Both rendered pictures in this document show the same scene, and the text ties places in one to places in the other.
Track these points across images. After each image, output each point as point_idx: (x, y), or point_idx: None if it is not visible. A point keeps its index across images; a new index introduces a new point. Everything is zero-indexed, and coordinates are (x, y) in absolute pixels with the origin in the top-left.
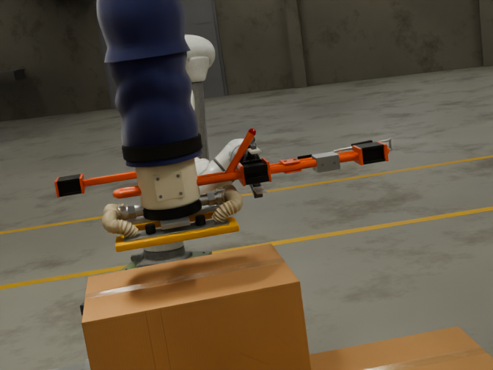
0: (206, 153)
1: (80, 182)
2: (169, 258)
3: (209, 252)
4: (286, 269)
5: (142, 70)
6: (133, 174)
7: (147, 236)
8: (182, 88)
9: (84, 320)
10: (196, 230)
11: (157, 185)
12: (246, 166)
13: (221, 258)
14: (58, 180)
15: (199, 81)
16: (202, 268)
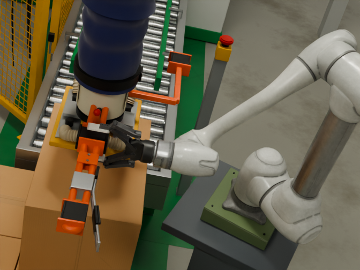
0: (307, 175)
1: (168, 64)
2: (231, 195)
3: (264, 238)
4: (58, 208)
5: None
6: (174, 91)
7: (69, 99)
8: (88, 34)
9: (57, 103)
10: (58, 120)
11: None
12: (96, 132)
13: (127, 187)
14: (176, 52)
15: (334, 114)
16: (111, 171)
